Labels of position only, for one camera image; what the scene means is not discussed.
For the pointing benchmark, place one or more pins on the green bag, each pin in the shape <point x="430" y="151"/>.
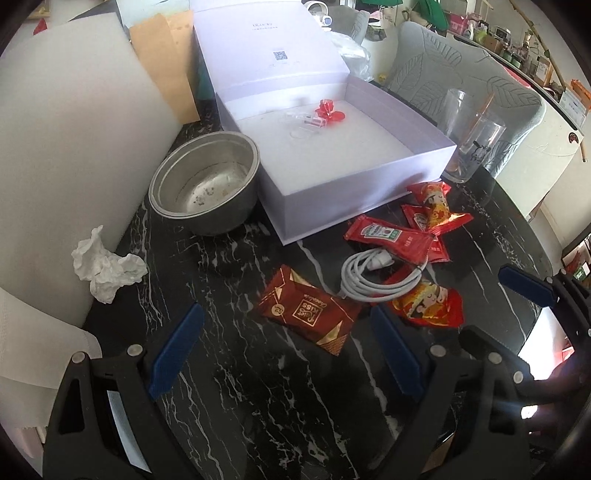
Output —
<point x="434" y="14"/>

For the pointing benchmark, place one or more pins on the red ketchup packet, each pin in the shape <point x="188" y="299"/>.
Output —
<point x="388" y="233"/>
<point x="418" y="217"/>

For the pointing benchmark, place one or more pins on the bamboo stick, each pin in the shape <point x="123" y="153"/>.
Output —
<point x="540" y="41"/>

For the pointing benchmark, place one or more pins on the metal bowl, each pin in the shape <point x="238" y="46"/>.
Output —
<point x="203" y="184"/>

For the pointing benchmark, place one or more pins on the cluttered shelf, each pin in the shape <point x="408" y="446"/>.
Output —
<point x="517" y="46"/>

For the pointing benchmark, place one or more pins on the printed clear glass cup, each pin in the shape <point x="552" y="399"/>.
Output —
<point x="480" y="147"/>

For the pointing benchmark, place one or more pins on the clear plastic ornament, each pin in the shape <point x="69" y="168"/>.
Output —
<point x="323" y="115"/>

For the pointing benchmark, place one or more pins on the white cabinet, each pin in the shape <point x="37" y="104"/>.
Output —
<point x="545" y="157"/>

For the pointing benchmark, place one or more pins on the brown paper envelope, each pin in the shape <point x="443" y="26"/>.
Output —
<point x="171" y="64"/>

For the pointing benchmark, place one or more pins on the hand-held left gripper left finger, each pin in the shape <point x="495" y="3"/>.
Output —
<point x="178" y="350"/>

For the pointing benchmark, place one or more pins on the red candy wrapper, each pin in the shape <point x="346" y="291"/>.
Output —
<point x="434" y="203"/>
<point x="425" y="304"/>

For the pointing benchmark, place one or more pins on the clear plastic bag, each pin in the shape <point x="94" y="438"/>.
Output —
<point x="353" y="57"/>

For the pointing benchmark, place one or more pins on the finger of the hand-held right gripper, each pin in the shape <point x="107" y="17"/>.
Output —
<point x="475" y="337"/>
<point x="526" y="286"/>

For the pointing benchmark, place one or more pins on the crumpled white tissue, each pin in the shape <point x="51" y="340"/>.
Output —
<point x="108" y="270"/>

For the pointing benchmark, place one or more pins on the grey leaf-pattern chair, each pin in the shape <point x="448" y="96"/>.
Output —
<point x="452" y="69"/>

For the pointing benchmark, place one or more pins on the plain clear glass cup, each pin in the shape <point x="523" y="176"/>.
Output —
<point x="455" y="106"/>

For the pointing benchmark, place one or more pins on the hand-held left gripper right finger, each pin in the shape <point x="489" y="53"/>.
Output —
<point x="397" y="355"/>

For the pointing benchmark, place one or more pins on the rolled white foam sheet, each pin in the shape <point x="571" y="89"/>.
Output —
<point x="41" y="364"/>

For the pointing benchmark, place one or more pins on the white foam board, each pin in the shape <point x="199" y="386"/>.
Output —
<point x="78" y="152"/>

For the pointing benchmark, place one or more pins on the dark red chocolate packet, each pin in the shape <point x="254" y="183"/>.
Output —
<point x="304" y="314"/>

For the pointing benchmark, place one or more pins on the white gift box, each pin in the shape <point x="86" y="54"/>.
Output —
<point x="346" y="194"/>

